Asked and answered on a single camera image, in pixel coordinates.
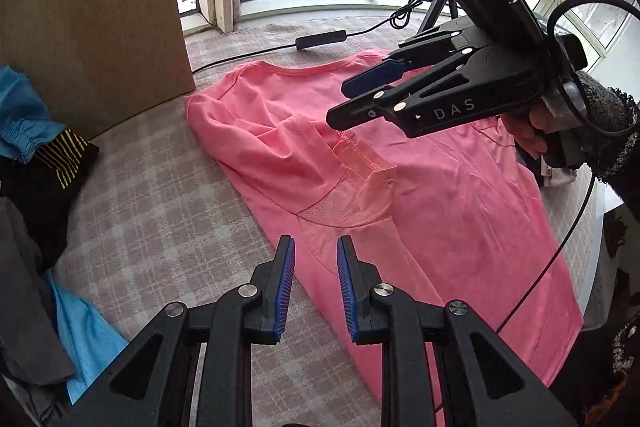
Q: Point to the pink t-shirt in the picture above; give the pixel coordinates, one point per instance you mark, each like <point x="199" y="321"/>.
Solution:
<point x="450" y="207"/>

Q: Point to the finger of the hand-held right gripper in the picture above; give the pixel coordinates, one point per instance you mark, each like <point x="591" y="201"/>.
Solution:
<point x="370" y="77"/>
<point x="370" y="107"/>

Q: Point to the person's right hand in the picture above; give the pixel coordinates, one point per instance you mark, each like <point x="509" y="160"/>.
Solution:
<point x="525" y="127"/>

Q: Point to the black tripod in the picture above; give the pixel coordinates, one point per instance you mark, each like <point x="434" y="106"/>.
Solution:
<point x="435" y="9"/>

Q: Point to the pile of mixed clothes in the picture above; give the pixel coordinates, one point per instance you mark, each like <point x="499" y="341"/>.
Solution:
<point x="30" y="127"/>

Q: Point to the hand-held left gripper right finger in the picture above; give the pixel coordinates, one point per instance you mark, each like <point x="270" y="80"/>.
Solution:
<point x="347" y="292"/>

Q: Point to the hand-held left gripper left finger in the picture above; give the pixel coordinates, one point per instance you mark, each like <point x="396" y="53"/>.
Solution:
<point x="285" y="287"/>

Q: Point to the plywood board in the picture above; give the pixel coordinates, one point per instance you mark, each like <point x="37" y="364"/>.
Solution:
<point x="90" y="32"/>

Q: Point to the pink plaid mat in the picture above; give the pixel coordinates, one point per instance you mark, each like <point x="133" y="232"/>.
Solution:
<point x="150" y="217"/>

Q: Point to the person's black tweed jacket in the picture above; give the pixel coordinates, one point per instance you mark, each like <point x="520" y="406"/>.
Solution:
<point x="615" y="357"/>

